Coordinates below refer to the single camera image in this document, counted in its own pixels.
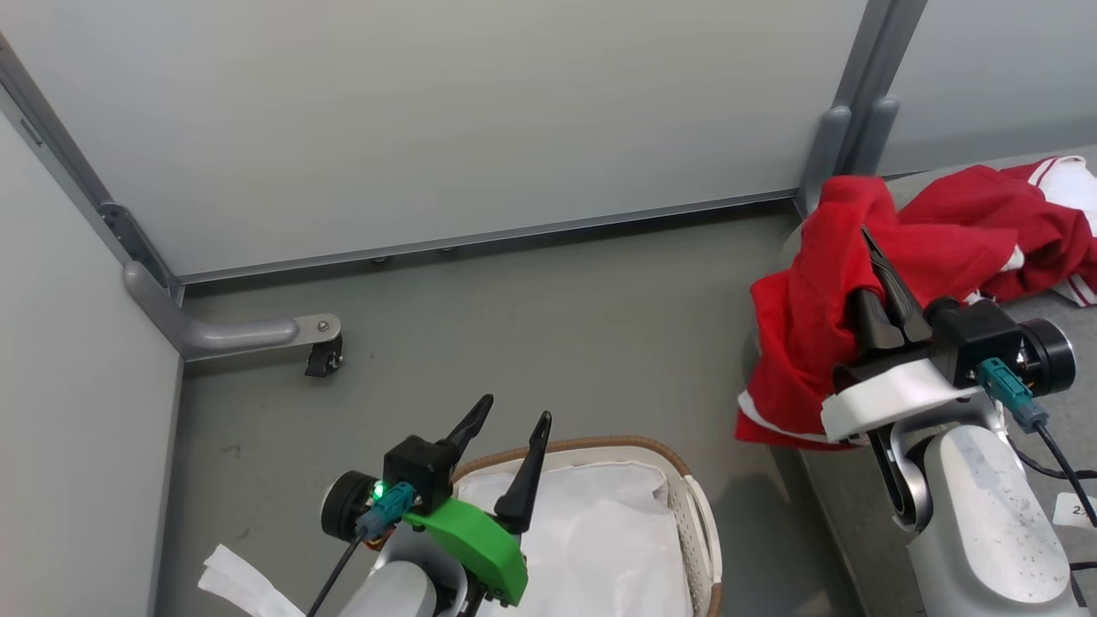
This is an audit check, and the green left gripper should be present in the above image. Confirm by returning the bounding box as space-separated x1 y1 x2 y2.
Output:
401 393 553 608

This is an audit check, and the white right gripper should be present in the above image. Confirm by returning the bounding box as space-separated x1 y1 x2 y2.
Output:
820 226 983 446

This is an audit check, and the red white sports jersey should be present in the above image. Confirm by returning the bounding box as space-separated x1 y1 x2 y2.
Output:
734 155 1097 452

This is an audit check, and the grey fabric sofa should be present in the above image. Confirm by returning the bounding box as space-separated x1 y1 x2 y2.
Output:
767 146 1097 617

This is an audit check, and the white basket liner cloth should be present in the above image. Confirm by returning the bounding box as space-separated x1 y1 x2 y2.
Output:
457 461 697 617

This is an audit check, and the black caster wheel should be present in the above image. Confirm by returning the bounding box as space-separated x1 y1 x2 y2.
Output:
304 336 345 379

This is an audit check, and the white wicker-rimmed laundry basket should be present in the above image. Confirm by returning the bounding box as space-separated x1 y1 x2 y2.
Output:
449 434 724 617

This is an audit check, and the white paper tag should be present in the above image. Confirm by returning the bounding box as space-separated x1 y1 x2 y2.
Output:
1052 491 1097 530

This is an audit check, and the white crumpled cloth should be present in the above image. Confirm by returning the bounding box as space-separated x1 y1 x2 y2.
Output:
198 543 308 617

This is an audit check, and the teal left camera connector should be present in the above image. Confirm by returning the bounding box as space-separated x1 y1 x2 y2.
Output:
355 482 418 541

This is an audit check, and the teal camera connector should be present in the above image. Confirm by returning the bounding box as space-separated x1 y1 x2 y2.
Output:
355 482 418 541
976 357 1050 434

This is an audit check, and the teal right camera connector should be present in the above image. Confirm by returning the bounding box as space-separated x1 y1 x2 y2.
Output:
976 357 1050 434

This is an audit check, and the black left camera cable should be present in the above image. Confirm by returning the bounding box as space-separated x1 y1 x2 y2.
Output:
304 533 368 617

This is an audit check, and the black camera cable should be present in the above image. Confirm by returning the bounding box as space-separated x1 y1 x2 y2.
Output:
304 533 368 617
1004 422 1097 525

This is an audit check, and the grey double partition post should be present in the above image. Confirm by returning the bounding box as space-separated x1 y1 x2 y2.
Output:
797 0 931 215

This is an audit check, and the grey partition bottom rail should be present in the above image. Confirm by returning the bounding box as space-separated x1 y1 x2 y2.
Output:
176 190 800 285

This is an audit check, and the black right camera cable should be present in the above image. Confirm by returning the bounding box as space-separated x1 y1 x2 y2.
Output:
1004 422 1097 525

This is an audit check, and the grey partition foot bracket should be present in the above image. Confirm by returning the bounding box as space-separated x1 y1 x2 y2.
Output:
123 261 343 362

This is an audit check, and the grey partition corner post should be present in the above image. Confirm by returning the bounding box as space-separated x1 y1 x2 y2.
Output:
0 34 184 303

